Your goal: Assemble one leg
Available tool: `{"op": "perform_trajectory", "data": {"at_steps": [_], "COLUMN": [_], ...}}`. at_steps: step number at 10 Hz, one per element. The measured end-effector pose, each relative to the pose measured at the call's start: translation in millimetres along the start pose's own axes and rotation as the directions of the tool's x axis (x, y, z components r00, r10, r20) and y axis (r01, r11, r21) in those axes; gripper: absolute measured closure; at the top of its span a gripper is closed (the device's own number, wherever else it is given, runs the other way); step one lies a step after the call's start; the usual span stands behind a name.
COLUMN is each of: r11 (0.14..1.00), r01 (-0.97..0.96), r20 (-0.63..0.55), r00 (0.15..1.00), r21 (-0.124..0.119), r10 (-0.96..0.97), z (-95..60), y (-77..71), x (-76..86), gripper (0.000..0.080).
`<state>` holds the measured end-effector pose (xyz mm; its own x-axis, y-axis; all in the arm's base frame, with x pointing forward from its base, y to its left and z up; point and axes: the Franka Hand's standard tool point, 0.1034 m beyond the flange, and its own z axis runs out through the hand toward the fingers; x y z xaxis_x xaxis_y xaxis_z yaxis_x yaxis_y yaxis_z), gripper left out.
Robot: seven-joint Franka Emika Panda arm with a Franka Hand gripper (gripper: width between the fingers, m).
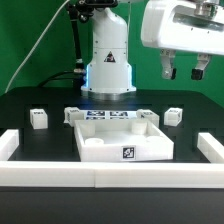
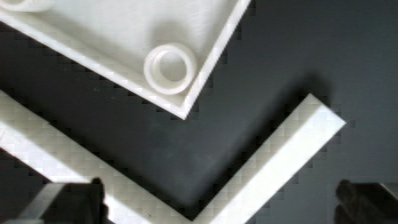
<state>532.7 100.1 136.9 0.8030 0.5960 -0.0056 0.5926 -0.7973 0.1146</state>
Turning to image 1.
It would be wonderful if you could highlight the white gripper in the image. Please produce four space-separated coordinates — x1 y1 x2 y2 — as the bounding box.
141 0 224 81

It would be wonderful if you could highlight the white square tabletop part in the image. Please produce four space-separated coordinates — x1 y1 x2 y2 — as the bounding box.
74 119 174 162

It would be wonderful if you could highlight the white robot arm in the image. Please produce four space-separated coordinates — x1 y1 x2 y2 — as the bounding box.
81 0 224 100

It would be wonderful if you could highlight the blue fiducial marker sheet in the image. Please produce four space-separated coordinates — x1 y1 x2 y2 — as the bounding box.
86 110 128 120

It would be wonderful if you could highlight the white U-shaped fence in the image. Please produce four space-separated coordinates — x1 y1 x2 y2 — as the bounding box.
0 129 224 189

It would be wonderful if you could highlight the black cable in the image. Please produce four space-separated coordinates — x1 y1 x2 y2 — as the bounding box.
38 70 83 88

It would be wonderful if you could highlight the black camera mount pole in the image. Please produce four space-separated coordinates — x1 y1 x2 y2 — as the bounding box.
66 0 118 88

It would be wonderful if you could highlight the white cable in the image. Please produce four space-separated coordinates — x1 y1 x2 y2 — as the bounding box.
4 0 72 94

